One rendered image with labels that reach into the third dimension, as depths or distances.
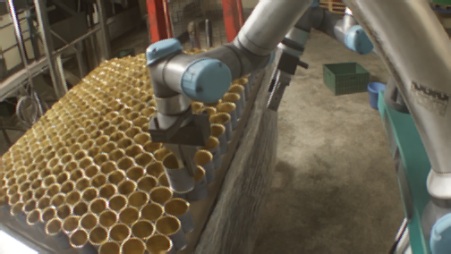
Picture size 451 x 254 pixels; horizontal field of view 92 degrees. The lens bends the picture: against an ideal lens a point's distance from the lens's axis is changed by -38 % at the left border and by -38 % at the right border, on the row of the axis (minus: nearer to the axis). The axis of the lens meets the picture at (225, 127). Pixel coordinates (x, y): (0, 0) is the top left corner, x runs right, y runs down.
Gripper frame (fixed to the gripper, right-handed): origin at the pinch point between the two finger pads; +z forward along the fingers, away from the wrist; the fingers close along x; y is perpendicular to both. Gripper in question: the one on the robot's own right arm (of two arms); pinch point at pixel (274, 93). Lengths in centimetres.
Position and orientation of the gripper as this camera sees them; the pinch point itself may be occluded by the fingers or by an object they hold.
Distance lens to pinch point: 86.9
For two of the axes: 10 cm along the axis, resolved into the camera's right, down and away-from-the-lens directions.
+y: 9.4, 3.3, 0.1
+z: -3.0, 8.5, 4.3
